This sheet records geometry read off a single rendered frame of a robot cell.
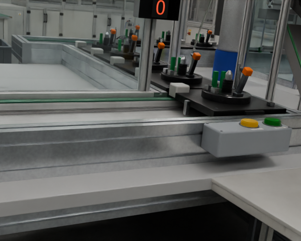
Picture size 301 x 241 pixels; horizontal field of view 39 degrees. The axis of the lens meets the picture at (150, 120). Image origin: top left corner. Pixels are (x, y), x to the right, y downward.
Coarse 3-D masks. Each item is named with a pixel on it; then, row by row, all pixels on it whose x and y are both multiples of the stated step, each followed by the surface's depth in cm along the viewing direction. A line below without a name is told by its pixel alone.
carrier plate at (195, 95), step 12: (180, 96) 120; (192, 96) 119; (252, 96) 127; (204, 108) 109; (216, 108) 107; (228, 108) 109; (240, 108) 111; (252, 108) 112; (264, 108) 113; (276, 108) 115
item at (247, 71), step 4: (240, 68) 113; (244, 68) 111; (248, 68) 111; (244, 72) 111; (248, 72) 110; (252, 72) 111; (244, 76) 112; (248, 76) 112; (240, 80) 113; (244, 80) 112; (240, 84) 113; (244, 84) 113; (236, 88) 115; (240, 88) 114; (236, 92) 115; (240, 92) 115
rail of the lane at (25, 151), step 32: (0, 128) 80; (32, 128) 82; (64, 128) 83; (96, 128) 86; (128, 128) 89; (160, 128) 92; (192, 128) 96; (0, 160) 79; (32, 160) 82; (64, 160) 85; (96, 160) 89; (128, 160) 92; (160, 160) 95; (192, 160) 99; (224, 160) 103
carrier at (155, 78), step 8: (184, 56) 140; (184, 64) 140; (168, 72) 138; (176, 72) 144; (184, 72) 141; (152, 80) 136; (160, 80) 138; (168, 80) 137; (176, 80) 136; (184, 80) 135; (192, 80) 136; (200, 80) 139; (208, 80) 147; (168, 88) 127; (192, 88) 131; (200, 88) 132
